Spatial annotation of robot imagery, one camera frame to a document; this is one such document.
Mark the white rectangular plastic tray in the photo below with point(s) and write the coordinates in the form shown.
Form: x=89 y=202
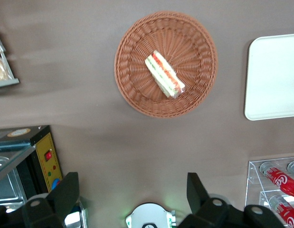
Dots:
x=272 y=78

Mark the clear acrylic can holder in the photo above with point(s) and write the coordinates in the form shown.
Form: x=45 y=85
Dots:
x=254 y=180

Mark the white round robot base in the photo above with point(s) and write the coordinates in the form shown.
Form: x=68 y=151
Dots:
x=149 y=215

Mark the triangle sandwich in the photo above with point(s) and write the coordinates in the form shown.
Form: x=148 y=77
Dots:
x=164 y=73

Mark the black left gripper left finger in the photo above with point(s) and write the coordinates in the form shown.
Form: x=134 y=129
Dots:
x=63 y=192

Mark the shiny chrome metal container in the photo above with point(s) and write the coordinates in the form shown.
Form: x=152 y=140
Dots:
x=76 y=218

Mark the black yellow food warmer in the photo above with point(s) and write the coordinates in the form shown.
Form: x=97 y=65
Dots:
x=23 y=156

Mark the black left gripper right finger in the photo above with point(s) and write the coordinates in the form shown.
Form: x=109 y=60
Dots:
x=196 y=192

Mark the brown round wicker basket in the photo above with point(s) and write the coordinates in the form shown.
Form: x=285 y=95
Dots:
x=135 y=71

